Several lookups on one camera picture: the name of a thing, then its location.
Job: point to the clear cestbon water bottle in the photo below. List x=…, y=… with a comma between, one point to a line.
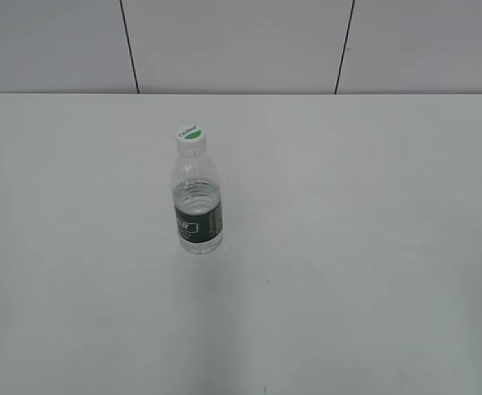
x=197, y=199

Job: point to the white green bottle cap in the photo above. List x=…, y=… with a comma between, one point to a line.
x=191, y=141

